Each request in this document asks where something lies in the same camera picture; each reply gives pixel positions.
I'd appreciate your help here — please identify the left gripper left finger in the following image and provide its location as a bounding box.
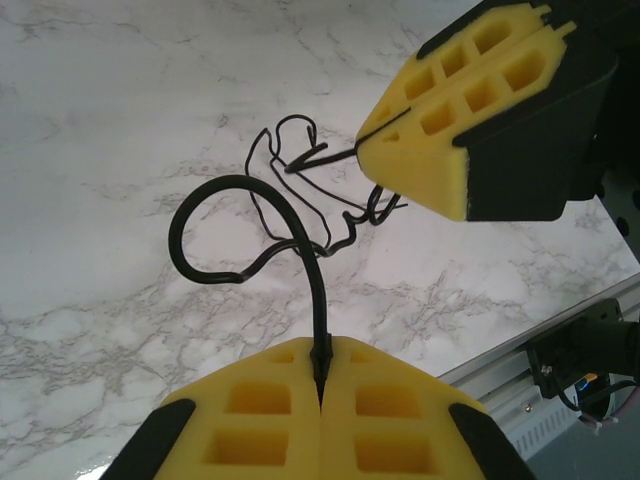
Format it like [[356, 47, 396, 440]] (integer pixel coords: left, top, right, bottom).
[[102, 337, 321, 480]]

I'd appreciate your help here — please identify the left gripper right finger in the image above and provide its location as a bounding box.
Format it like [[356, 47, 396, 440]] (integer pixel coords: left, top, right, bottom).
[[319, 337, 536, 480]]

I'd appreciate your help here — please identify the thin black wire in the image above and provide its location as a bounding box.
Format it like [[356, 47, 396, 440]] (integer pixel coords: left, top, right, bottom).
[[171, 174, 361, 396], [244, 107, 411, 251]]

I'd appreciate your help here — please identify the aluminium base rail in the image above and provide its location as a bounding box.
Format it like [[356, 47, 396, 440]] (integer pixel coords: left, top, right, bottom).
[[439, 272, 640, 469]]

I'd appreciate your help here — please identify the slotted white cable duct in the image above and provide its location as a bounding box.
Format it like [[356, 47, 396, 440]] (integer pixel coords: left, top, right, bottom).
[[504, 394, 596, 464]]

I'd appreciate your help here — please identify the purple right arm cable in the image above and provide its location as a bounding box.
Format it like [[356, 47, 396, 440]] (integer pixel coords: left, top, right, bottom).
[[579, 409, 640, 436]]

